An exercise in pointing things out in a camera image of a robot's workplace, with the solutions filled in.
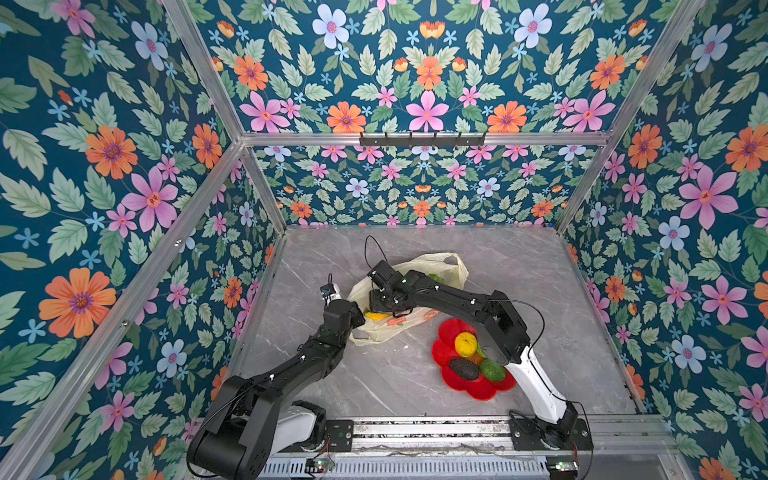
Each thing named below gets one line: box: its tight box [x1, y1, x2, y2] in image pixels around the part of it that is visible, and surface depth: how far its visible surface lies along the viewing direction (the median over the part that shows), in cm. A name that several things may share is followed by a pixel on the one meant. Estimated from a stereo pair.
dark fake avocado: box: [450, 357, 480, 381], surface depth 82 cm
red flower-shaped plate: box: [431, 318, 517, 401], surface depth 83 cm
